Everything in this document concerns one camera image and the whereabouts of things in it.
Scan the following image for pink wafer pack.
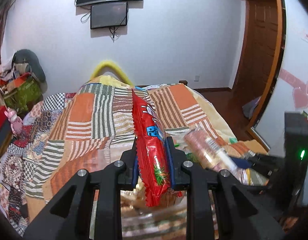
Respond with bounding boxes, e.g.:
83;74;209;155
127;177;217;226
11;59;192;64
184;128;249;185

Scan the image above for red cartoon snack bag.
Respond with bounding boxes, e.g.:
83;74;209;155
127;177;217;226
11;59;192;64
132;89;183;208

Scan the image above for clear bag of puffed snacks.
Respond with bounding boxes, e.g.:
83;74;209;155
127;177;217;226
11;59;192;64
120;181;146;209

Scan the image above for clear plastic storage bin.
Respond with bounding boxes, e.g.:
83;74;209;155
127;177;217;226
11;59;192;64
120;191;187;239

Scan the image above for patchwork striped bed blanket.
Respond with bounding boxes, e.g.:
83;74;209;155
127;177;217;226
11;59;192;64
0;76;265;237

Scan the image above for pink plush toy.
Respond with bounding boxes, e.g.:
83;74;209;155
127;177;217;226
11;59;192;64
4;107;23;137

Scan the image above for brown wooden door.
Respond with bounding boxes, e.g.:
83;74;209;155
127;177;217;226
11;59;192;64
234;0;285;137

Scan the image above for yellow curved headboard cushion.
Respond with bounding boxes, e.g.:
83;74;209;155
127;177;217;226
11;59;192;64
90;60;134;86

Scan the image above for grey pillow on pile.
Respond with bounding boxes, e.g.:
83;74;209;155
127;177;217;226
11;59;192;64
12;49;46;83

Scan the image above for white wall socket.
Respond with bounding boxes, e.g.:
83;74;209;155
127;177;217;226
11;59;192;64
194;75;200;82

